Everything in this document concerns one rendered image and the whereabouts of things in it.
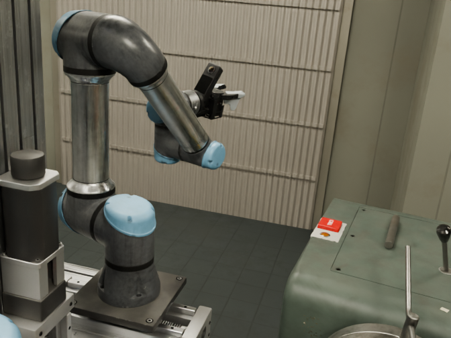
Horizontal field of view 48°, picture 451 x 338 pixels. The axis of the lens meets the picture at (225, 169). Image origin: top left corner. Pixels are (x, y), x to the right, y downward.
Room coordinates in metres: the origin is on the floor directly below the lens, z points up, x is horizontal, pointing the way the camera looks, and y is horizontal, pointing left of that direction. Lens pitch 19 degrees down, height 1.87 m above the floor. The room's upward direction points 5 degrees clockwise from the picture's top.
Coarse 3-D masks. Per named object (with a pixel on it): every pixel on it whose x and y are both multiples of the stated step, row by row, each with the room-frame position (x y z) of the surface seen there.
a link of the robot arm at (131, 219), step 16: (112, 208) 1.05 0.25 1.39; (128, 208) 1.06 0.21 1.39; (144, 208) 1.07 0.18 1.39; (96, 224) 1.06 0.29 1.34; (112, 224) 1.03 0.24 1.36; (128, 224) 1.02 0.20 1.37; (144, 224) 1.04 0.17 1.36; (96, 240) 1.07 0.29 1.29; (112, 240) 1.03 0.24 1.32; (128, 240) 1.02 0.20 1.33; (144, 240) 1.04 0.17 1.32; (112, 256) 1.03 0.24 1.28; (128, 256) 1.02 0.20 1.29; (144, 256) 1.04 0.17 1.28
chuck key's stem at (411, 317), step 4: (408, 316) 0.82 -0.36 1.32; (412, 316) 0.82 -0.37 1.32; (416, 316) 0.82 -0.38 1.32; (408, 320) 0.82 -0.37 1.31; (412, 320) 0.81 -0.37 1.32; (416, 320) 0.81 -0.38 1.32; (404, 324) 0.83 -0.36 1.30; (408, 324) 0.82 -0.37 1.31; (412, 324) 0.81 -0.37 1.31; (416, 324) 0.82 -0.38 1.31; (404, 328) 0.82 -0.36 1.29; (404, 332) 0.82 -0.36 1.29; (400, 336) 0.83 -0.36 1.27; (404, 336) 0.82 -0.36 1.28; (408, 336) 0.81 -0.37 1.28
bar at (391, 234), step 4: (396, 216) 1.40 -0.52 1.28; (392, 220) 1.37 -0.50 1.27; (396, 220) 1.37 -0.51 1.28; (392, 224) 1.34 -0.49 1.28; (396, 224) 1.34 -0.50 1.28; (392, 228) 1.31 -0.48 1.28; (396, 228) 1.32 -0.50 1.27; (388, 232) 1.29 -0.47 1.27; (392, 232) 1.28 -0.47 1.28; (396, 232) 1.30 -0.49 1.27; (388, 236) 1.26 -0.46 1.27; (392, 236) 1.26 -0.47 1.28; (388, 240) 1.23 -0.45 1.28; (392, 240) 1.24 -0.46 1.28; (388, 244) 1.23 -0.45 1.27; (392, 244) 1.22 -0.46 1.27; (388, 248) 1.22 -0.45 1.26
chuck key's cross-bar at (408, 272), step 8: (408, 248) 1.04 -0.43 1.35; (408, 256) 1.01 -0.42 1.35; (408, 264) 0.99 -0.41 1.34; (408, 272) 0.96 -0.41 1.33; (408, 280) 0.94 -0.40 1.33; (408, 288) 0.92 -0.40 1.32; (408, 296) 0.90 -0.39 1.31; (408, 304) 0.88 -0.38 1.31; (408, 312) 0.86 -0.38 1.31; (408, 328) 0.81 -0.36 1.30
